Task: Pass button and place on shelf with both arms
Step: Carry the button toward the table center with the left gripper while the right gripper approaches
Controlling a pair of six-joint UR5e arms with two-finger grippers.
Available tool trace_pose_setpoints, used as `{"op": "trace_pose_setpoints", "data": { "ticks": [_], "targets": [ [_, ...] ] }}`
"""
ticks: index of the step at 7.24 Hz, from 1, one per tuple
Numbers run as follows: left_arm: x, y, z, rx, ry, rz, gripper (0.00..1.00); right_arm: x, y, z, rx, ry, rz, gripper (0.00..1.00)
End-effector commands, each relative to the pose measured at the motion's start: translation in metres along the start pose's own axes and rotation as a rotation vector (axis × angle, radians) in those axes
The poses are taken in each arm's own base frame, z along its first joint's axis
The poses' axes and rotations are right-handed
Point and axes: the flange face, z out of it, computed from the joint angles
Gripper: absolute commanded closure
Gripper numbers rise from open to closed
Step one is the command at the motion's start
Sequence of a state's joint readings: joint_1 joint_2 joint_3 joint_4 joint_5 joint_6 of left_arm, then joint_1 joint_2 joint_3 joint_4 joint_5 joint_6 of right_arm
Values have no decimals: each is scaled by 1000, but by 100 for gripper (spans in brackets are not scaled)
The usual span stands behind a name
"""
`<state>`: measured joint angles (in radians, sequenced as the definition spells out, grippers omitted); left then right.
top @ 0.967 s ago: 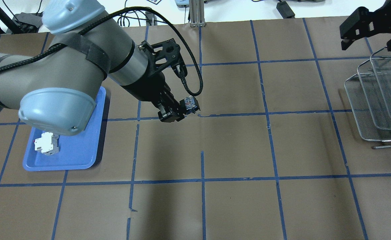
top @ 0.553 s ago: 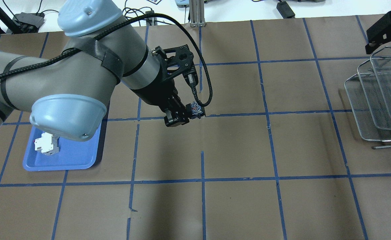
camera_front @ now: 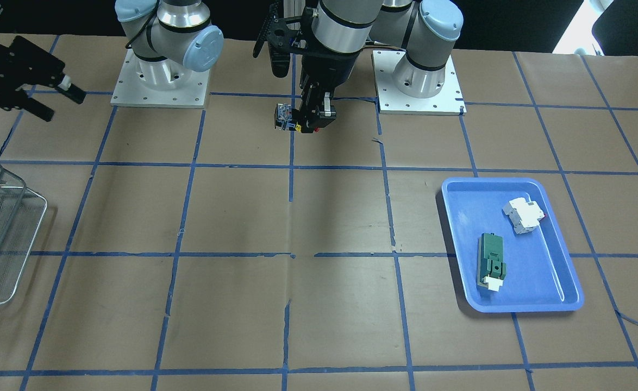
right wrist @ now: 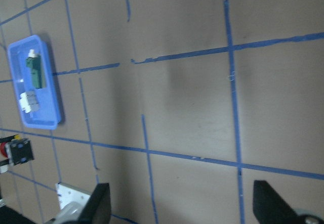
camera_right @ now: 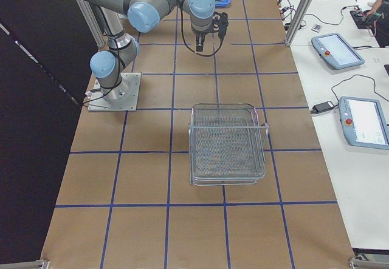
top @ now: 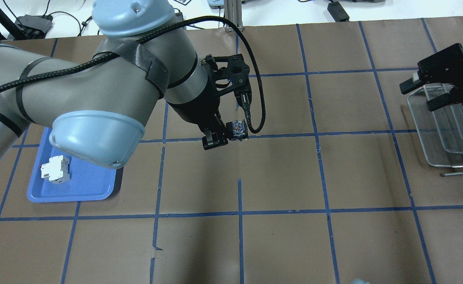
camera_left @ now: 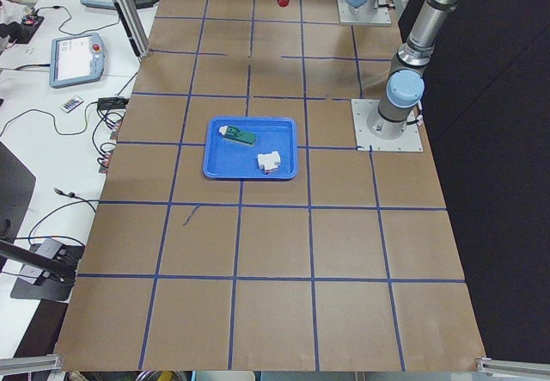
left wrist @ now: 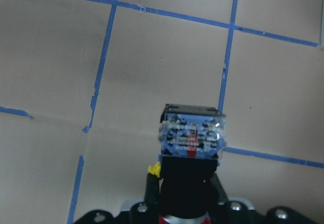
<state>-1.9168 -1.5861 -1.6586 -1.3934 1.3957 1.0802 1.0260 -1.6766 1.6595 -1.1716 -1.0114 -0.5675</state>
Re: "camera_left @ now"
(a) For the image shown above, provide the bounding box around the green relay module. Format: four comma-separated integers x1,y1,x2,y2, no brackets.
218,126,257,146

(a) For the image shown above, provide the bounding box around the white circuit breaker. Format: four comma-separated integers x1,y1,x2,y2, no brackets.
257,151,282,175

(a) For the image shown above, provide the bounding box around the blue plastic tray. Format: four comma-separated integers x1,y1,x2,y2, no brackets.
203,116,299,181

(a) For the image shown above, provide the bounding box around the black power adapter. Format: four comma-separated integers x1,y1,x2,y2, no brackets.
97,96,129,111

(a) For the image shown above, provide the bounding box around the near teach pendant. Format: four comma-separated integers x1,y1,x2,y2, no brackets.
49,33,105,89

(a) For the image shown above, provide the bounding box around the small remote control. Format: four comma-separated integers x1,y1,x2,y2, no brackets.
60,95,84,114

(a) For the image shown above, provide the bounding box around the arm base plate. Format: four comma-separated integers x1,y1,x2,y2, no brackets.
351,99,423,152
337,0,392,27

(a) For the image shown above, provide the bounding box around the aluminium frame post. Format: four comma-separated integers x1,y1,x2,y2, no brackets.
112,0,150,58

